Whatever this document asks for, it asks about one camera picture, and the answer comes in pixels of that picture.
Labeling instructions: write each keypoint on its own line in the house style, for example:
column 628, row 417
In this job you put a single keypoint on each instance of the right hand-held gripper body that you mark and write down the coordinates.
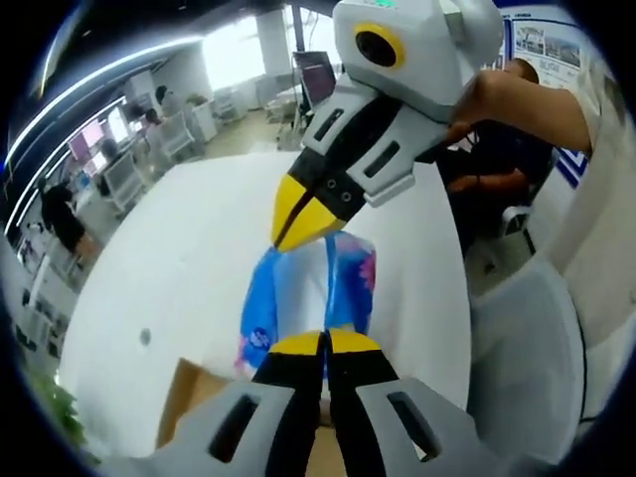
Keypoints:
column 432, row 54

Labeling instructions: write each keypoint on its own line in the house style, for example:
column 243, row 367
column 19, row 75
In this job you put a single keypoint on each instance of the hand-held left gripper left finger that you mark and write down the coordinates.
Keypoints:
column 233, row 437

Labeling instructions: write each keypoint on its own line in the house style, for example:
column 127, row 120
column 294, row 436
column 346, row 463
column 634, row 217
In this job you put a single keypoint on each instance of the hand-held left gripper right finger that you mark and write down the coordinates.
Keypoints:
column 407, row 437

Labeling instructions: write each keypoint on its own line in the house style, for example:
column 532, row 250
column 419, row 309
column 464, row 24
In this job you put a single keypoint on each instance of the brown cardboard shoe box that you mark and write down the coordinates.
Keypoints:
column 194, row 397

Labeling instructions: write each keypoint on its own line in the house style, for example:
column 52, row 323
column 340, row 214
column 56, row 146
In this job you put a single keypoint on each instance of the blue floral tissue pack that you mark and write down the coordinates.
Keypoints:
column 258, row 298

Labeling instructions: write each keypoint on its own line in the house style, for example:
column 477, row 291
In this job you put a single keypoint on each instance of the person's right hand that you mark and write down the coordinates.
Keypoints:
column 479, row 99

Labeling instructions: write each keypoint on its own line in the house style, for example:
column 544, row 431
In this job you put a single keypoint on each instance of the purple screen monitor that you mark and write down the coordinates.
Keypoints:
column 315, row 74

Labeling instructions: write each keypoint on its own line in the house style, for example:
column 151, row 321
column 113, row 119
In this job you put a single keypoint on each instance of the grey mesh office chair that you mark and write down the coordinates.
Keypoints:
column 526, row 348

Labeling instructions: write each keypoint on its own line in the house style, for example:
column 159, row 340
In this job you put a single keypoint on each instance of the green potted plant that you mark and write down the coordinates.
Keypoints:
column 59, row 412

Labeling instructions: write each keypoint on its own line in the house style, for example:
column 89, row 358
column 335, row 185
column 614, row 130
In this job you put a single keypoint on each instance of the white office chair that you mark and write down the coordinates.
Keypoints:
column 121, row 181

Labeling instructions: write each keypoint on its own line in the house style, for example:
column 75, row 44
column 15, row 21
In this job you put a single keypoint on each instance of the person in beige shirt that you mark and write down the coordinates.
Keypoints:
column 596, row 223

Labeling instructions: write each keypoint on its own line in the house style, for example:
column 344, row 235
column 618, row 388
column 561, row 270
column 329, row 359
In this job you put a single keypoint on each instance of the curved ceiling light strip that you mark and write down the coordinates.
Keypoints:
column 99, row 74

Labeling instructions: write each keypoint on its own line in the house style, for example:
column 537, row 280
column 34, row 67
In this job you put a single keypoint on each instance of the pink screen monitor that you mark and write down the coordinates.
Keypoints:
column 85, row 145

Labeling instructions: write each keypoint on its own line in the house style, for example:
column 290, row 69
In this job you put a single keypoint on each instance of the wall poster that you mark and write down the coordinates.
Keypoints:
column 551, row 49

